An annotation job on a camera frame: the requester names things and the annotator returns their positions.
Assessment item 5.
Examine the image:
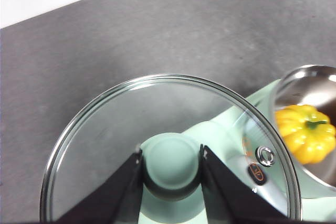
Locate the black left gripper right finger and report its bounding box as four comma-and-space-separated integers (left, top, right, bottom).
199, 144, 292, 224

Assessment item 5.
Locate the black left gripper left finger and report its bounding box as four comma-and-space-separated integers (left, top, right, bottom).
55, 148, 144, 224

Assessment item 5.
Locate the glass lid with green knob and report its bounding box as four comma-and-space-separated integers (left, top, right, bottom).
39, 73, 302, 224

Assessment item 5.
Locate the yellow pumpkin with green stem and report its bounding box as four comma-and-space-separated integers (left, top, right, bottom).
274, 104, 336, 164

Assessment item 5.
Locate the mint green steamer pot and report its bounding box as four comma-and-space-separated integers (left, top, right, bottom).
230, 64, 336, 198

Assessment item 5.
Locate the mint green breakfast machine base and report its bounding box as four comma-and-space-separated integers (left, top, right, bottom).
183, 78, 336, 201

